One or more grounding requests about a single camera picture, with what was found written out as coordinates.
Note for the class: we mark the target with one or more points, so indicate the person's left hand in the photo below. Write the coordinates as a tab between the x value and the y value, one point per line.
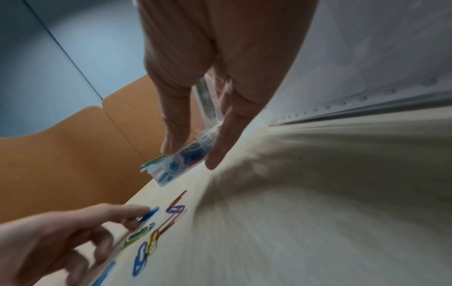
42	240

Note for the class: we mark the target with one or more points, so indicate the person's right hand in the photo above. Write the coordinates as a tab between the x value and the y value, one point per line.
240	42

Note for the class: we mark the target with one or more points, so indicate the light wooden table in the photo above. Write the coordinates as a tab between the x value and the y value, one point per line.
317	223

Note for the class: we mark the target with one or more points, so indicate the pile of coloured paper clips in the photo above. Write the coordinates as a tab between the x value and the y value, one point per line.
141	251

